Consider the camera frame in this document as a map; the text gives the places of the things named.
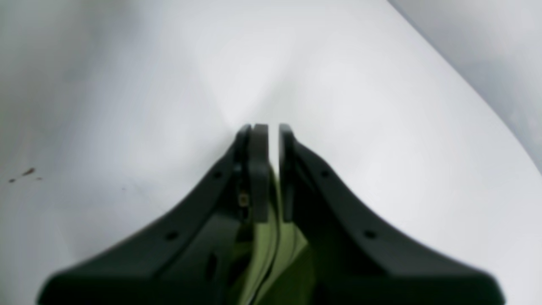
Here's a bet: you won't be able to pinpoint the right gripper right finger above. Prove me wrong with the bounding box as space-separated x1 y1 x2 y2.
279 124 505 305

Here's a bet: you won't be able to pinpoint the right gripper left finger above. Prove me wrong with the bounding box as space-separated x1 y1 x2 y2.
37 124 270 305

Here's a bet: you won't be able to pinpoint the green t-shirt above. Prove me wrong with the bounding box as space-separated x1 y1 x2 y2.
225 173 315 305

